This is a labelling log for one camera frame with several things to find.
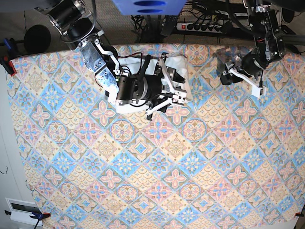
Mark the orange clamp at right edge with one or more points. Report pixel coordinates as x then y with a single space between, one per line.
299 214

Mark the white power strip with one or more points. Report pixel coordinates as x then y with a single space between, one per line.
208 27

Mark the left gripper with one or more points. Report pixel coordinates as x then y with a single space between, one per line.
249 65

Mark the white wall socket box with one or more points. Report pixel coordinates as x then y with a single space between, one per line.
22 206

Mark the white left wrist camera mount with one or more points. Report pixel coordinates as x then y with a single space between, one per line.
256 83

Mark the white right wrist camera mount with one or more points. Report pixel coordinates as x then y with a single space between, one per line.
179 95

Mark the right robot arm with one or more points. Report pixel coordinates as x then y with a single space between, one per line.
76 25

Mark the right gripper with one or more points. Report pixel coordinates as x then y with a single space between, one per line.
137 86

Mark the white printed T-shirt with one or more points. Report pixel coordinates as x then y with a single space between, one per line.
111 94

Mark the black round stool base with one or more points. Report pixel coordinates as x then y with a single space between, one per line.
37 39

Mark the blue plastic bin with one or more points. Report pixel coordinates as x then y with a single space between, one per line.
149 7

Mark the blue orange spring clamp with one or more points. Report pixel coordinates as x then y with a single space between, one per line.
39 215

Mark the patterned tablecloth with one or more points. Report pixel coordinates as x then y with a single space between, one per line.
226 160

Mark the red black table clamp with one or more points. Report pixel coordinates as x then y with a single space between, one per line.
5 60

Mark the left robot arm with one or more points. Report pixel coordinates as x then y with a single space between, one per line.
269 39

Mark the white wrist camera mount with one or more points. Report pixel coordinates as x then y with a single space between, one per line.
256 83
179 95

